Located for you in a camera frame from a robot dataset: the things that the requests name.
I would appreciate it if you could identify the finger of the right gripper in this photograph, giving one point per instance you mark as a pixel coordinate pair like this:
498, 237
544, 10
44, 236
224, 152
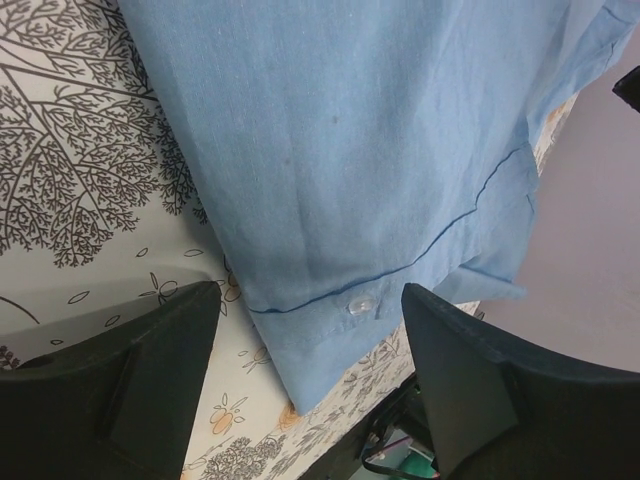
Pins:
628, 89

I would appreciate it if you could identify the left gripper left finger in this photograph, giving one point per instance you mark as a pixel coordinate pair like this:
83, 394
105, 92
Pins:
120, 405

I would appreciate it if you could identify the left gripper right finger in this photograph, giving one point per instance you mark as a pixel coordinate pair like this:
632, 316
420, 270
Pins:
501, 407

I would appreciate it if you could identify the light blue long sleeve shirt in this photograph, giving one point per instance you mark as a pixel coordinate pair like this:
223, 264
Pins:
343, 149

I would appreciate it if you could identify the floral table mat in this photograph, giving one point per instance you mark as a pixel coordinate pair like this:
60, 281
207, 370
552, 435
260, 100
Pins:
101, 223

